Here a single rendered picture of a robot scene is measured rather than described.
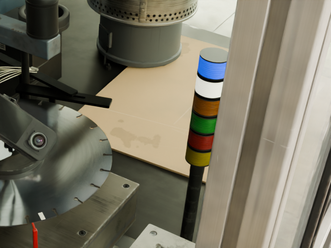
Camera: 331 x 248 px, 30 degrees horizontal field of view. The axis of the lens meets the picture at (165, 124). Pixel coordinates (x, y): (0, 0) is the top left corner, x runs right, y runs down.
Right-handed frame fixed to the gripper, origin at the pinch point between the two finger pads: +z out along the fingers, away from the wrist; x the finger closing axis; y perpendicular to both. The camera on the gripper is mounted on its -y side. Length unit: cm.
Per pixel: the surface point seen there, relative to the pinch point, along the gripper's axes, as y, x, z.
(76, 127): -3.2, -11.5, 10.3
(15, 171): -1.6, 1.9, 2.1
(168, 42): 3, -58, 53
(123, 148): -5.8, -21.2, 38.6
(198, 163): -25.4, -13.6, 3.7
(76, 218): -11.2, 1.8, 12.6
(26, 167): -2.6, 0.3, 2.5
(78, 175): -9.9, -2.7, 3.7
